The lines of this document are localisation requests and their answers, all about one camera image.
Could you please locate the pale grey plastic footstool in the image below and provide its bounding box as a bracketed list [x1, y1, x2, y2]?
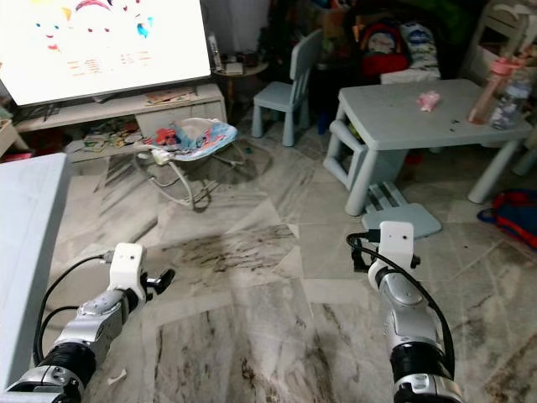
[361, 181, 443, 240]

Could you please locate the large white plastic table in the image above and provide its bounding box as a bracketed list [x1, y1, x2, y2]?
[0, 153, 70, 391]

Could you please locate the pale grey child table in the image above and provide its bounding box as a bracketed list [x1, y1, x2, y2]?
[323, 79, 537, 217]

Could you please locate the colourful baby bouncer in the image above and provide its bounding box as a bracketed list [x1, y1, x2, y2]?
[132, 118, 240, 209]

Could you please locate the red and blue bag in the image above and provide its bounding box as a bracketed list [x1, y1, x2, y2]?
[477, 189, 537, 250]

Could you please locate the small pink toy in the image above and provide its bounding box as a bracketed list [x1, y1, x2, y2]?
[417, 91, 443, 113]

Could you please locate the white television stand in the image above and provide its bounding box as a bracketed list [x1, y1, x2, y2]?
[13, 84, 227, 144]

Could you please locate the pale blue child chair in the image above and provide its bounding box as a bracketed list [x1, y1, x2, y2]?
[250, 29, 324, 148]

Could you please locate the pink drinking bottle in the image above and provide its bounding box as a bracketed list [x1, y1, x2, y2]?
[467, 56, 523, 127]

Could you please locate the red child backpack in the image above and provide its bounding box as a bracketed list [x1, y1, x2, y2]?
[357, 21, 408, 81]

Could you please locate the clear plastic water bottle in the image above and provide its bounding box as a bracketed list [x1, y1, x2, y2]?
[493, 76, 534, 131]

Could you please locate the blue white striped bag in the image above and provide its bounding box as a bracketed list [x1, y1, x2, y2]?
[399, 21, 441, 72]

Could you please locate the dark round side table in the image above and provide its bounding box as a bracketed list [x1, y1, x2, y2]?
[212, 57, 269, 118]

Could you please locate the large bright television screen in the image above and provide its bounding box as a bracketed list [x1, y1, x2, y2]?
[0, 0, 213, 107]

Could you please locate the white wooden chair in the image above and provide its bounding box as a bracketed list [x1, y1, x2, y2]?
[461, 0, 537, 85]

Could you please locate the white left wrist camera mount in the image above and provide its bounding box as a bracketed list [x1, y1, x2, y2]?
[109, 243, 146, 292]

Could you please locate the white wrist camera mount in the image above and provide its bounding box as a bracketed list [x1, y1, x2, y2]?
[109, 243, 146, 292]
[373, 222, 416, 290]

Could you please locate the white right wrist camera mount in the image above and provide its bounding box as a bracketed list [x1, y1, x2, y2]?
[373, 222, 416, 290]

